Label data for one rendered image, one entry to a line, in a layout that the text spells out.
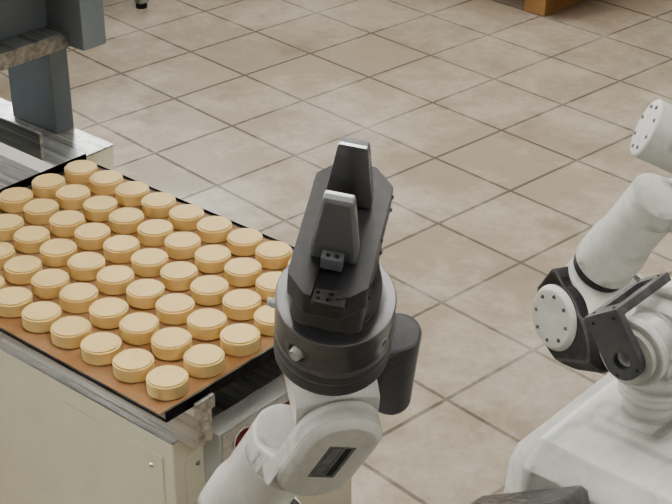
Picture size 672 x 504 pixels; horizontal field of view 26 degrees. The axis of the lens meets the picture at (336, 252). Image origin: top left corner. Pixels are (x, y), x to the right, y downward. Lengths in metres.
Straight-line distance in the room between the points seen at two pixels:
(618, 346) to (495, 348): 2.24
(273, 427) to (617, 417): 0.32
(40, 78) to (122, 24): 3.00
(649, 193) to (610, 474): 0.45
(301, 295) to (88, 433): 0.95
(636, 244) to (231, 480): 0.60
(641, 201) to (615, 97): 3.31
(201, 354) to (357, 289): 0.81
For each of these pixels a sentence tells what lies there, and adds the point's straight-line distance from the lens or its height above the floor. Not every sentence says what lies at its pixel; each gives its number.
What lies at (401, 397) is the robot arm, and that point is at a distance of 1.16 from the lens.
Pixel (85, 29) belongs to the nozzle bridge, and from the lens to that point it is 2.40.
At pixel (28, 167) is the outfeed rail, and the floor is 0.90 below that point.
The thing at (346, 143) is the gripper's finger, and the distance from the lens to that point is 0.96.
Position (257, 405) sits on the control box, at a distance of 1.81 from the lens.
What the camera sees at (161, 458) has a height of 0.81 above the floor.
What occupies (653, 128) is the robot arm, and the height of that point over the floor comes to 1.26.
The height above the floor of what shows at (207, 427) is 0.86.
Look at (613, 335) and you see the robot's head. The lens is 1.26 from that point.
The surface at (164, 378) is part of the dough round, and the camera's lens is 1.72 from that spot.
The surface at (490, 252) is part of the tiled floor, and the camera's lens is 3.89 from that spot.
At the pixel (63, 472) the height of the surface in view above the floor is 0.69.
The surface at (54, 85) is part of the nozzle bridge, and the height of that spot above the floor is 0.93.
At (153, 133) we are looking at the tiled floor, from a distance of 4.60.
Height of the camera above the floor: 1.87
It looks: 29 degrees down
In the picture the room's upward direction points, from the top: straight up
